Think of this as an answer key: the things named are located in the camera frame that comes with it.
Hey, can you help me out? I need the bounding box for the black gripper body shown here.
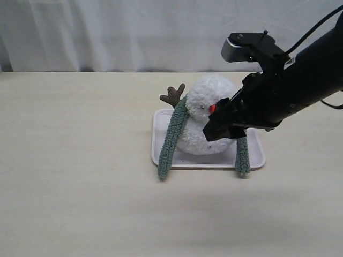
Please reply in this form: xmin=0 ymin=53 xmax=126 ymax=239
xmin=232 ymin=72 xmax=284 ymax=130

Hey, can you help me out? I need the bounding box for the white plush snowman toy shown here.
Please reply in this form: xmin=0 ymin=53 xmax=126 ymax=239
xmin=176 ymin=74 xmax=237 ymax=155

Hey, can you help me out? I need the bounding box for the green fuzzy scarf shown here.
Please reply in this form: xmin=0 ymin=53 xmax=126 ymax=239
xmin=156 ymin=96 xmax=251 ymax=180

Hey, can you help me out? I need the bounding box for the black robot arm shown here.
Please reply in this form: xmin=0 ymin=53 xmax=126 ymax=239
xmin=203 ymin=17 xmax=342 ymax=141

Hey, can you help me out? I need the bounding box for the white plastic tray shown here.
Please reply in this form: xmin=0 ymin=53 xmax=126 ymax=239
xmin=151 ymin=109 xmax=266 ymax=170

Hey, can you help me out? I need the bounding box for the white backdrop curtain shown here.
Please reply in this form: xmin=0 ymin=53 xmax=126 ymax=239
xmin=1 ymin=1 xmax=342 ymax=72

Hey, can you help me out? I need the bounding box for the black cable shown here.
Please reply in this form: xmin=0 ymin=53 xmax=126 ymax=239
xmin=285 ymin=5 xmax=343 ymax=54

